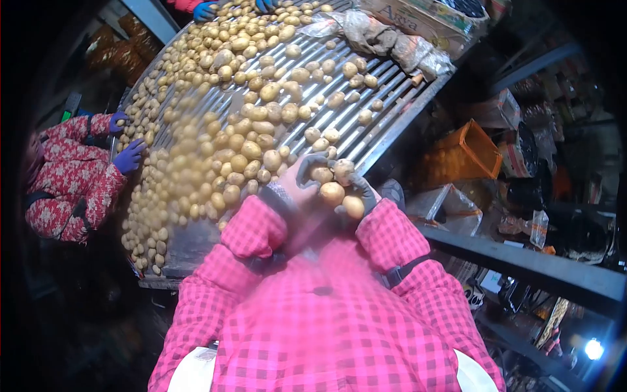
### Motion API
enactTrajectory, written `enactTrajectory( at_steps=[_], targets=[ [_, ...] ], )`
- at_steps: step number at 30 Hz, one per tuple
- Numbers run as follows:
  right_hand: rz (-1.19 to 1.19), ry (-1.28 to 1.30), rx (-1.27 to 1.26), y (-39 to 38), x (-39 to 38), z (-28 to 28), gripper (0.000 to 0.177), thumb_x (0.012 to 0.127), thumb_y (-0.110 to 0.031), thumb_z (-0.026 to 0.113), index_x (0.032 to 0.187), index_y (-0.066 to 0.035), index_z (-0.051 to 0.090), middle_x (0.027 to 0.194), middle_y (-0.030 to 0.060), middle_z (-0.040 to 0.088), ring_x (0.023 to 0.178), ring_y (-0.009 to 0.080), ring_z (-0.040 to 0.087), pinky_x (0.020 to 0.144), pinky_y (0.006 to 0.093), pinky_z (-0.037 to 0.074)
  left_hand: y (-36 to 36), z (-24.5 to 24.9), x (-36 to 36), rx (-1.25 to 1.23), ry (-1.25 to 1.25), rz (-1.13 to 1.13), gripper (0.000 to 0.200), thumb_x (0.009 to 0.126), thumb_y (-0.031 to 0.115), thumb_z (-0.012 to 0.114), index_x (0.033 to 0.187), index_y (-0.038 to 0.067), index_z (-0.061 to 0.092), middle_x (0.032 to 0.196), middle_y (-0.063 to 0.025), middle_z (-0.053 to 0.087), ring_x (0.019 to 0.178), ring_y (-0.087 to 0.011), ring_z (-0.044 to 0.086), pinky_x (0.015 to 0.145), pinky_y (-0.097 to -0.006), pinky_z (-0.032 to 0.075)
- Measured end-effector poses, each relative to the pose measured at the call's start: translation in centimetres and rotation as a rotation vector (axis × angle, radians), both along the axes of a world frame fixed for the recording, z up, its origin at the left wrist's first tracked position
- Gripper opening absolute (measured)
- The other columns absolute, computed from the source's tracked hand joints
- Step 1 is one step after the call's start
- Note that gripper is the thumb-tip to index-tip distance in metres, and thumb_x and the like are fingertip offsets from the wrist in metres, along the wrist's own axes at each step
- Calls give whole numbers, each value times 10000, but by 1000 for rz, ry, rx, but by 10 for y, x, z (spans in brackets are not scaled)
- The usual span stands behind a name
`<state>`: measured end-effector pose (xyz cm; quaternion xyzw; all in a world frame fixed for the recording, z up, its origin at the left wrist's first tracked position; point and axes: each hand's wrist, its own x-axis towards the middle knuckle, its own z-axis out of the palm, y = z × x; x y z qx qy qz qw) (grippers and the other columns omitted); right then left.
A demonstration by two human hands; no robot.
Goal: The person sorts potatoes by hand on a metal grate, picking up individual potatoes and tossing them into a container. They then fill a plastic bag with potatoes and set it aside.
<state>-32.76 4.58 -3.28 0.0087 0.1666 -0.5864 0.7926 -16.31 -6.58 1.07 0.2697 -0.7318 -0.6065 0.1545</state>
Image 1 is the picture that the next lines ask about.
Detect person's left hand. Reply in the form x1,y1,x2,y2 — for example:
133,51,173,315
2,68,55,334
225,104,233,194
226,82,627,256
259,152,331,217

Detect person's right hand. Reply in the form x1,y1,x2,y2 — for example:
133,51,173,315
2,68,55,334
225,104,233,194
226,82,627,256
336,172,382,227

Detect person's right fingers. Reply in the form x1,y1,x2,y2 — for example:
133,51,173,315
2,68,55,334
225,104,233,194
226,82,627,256
348,173,381,212

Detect person's left fingers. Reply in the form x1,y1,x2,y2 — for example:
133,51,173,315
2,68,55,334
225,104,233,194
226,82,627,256
296,152,330,190

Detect metal roller sorting table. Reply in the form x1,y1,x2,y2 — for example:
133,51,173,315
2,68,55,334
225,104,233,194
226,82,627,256
110,0,456,291

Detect clear plastic bag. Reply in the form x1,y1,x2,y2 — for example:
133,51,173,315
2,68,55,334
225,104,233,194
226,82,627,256
406,183,484,238

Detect black wrist band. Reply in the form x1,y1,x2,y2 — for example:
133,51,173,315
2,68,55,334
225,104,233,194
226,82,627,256
241,250,290,276
377,254,433,290

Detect orange plastic crate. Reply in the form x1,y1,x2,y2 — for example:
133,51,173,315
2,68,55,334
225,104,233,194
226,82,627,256
416,119,504,192

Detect pile of loose potatoes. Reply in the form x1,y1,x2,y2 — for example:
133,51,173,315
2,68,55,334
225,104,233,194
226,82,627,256
114,0,385,276

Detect dirty crumpled plastic bags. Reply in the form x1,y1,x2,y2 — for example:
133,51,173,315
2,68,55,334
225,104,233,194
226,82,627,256
300,9,455,82

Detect person's body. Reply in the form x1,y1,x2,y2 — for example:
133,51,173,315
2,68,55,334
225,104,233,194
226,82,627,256
148,230,506,392

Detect printed cardboard box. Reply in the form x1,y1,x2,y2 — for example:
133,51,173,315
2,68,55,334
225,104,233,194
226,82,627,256
360,0,490,60

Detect grey metal beam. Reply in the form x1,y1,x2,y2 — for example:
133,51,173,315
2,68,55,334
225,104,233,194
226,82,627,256
416,225,627,307

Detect orange mesh sacks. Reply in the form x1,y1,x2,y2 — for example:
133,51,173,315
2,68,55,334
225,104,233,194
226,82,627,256
84,12,165,88

